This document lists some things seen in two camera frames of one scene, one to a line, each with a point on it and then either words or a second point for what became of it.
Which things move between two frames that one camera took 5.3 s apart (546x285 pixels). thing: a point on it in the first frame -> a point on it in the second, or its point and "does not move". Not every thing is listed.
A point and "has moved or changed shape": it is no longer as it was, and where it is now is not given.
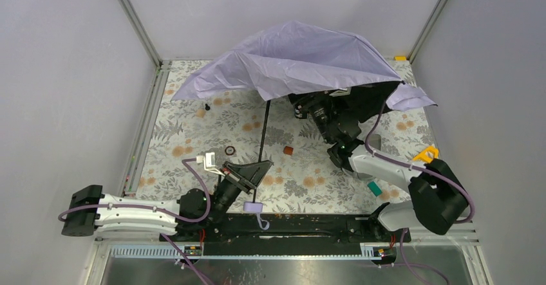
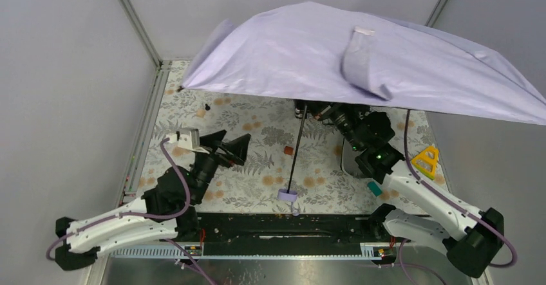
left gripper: (238, 179) -> (217, 153)
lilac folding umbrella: (295, 56) has moved or changed shape
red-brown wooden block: (288, 150) does not move
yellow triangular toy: (422, 157) does not move
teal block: (375, 188) does not move
